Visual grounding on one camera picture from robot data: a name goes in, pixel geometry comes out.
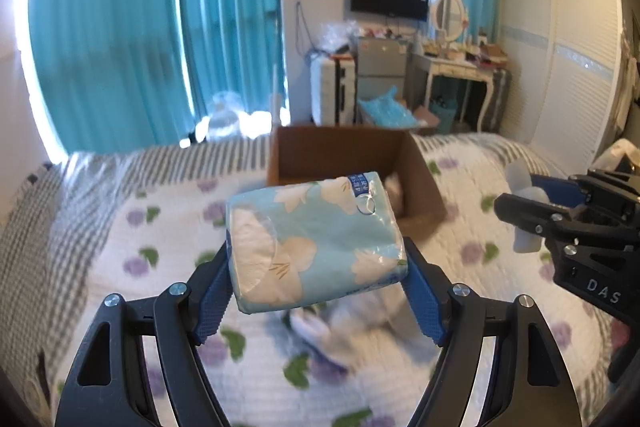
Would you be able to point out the clear plastic bag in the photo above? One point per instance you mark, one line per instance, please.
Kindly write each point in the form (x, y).
(225, 119)

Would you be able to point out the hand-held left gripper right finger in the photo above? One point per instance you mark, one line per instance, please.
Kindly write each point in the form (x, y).
(422, 302)

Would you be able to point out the grey white soft item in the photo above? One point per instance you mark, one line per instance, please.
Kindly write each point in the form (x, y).
(350, 324)

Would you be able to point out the floral quilted blanket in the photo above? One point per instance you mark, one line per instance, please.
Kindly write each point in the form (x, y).
(150, 267)

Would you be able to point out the brown cardboard box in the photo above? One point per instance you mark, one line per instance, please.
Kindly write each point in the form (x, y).
(330, 154)

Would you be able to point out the blue plastic bag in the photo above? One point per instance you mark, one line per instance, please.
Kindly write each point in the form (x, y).
(387, 113)

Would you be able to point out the clear plastic bags pile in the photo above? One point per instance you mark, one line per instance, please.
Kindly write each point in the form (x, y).
(337, 37)

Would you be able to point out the wide teal curtain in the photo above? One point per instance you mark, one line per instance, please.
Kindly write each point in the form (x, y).
(110, 32)

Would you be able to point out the white dressing table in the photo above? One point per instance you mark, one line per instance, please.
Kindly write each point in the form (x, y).
(452, 69)

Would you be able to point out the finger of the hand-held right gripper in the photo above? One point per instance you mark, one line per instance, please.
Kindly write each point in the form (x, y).
(557, 191)
(530, 213)

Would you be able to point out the oval vanity mirror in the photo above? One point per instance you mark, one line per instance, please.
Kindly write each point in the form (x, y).
(450, 14)

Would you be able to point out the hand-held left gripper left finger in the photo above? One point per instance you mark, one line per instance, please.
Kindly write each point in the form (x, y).
(216, 294)

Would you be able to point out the white black suitcase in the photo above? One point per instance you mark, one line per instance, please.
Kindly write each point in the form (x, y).
(332, 89)

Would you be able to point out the white louvred wardrobe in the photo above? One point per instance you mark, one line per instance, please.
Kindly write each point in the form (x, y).
(565, 52)

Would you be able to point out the blue floral tissue pack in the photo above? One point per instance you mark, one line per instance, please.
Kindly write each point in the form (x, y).
(310, 242)

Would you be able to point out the grey mini fridge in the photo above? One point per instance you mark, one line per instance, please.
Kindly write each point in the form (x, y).
(381, 67)

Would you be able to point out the teal waste bin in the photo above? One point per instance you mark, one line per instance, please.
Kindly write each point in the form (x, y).
(444, 113)

